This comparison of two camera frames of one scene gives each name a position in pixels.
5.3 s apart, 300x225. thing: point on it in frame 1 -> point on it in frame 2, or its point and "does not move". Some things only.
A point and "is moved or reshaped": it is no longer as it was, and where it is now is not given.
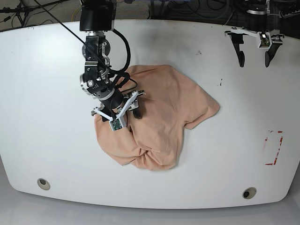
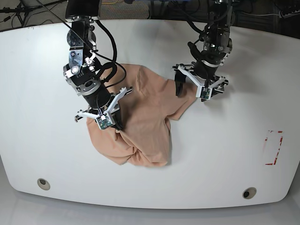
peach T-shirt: [169, 103] is moved or reshaped
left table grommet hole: [43, 183] does not move
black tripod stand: [20, 10] does not move
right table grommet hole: [249, 193] does not move
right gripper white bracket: [275, 36] -> [203, 91]
